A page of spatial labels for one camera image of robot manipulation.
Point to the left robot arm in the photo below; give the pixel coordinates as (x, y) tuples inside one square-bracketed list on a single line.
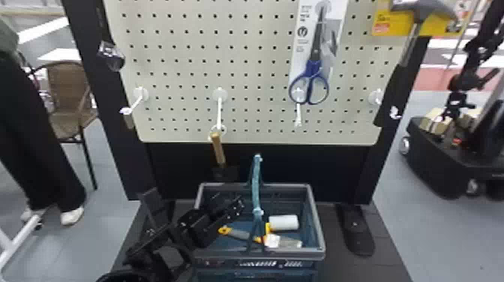
[(151, 254)]

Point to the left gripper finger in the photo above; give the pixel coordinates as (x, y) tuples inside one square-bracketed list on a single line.
[(218, 204), (234, 210)]

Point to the white paint roller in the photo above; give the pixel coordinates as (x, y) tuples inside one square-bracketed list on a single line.
[(283, 223)]

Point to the person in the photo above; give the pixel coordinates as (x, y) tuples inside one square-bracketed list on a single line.
[(27, 130)]

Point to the white pegboard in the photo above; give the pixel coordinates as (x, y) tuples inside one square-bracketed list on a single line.
[(189, 71)]

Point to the blue basket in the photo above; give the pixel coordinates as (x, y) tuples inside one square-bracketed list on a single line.
[(299, 252)]

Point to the hammer on yellow card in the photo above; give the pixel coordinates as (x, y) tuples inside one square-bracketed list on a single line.
[(421, 13)]

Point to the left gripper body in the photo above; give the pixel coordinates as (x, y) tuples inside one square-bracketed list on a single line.
[(199, 230)]

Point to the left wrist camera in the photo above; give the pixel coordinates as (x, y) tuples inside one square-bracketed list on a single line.
[(154, 210)]

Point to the blue scissors on card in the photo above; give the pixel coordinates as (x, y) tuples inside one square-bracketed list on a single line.
[(314, 67)]

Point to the brown wicker chair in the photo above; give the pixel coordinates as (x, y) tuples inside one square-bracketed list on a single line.
[(69, 98)]

